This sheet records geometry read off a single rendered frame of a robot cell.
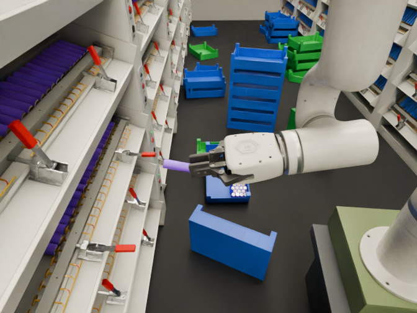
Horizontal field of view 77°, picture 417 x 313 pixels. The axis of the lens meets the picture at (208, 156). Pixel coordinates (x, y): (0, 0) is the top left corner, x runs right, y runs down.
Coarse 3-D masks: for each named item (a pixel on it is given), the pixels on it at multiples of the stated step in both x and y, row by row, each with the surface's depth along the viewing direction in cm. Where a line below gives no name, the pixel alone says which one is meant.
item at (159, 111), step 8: (160, 80) 143; (168, 80) 145; (160, 88) 141; (168, 88) 146; (160, 96) 136; (168, 96) 135; (160, 104) 131; (168, 104) 133; (152, 112) 109; (160, 112) 125; (152, 120) 118; (160, 120) 120; (160, 128) 113; (160, 136) 112; (160, 144) 108
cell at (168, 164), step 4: (164, 160) 50; (168, 160) 50; (172, 160) 51; (164, 164) 50; (168, 164) 50; (172, 164) 50; (176, 164) 50; (180, 164) 50; (184, 164) 51; (188, 164) 51; (168, 168) 50; (172, 168) 50; (176, 168) 50; (180, 168) 50; (184, 168) 51; (188, 168) 51; (188, 172) 51
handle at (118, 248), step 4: (96, 248) 47; (100, 248) 47; (104, 248) 47; (108, 248) 47; (112, 248) 47; (116, 248) 47; (120, 248) 47; (124, 248) 47; (128, 248) 47; (132, 248) 47; (116, 252) 47; (120, 252) 47; (124, 252) 47
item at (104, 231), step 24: (144, 120) 80; (96, 168) 63; (120, 168) 66; (120, 192) 61; (72, 216) 52; (96, 216) 54; (96, 240) 50; (48, 264) 45; (96, 264) 47; (96, 288) 45; (24, 312) 39; (72, 312) 41
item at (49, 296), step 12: (120, 120) 76; (120, 132) 72; (108, 156) 64; (108, 168) 63; (96, 180) 58; (96, 192) 56; (84, 204) 52; (84, 216) 51; (72, 228) 48; (72, 240) 47; (72, 252) 45; (60, 264) 43; (72, 264) 45; (60, 276) 42; (72, 276) 44; (48, 288) 40; (60, 288) 42; (72, 288) 43; (48, 300) 39; (36, 312) 37; (48, 312) 38
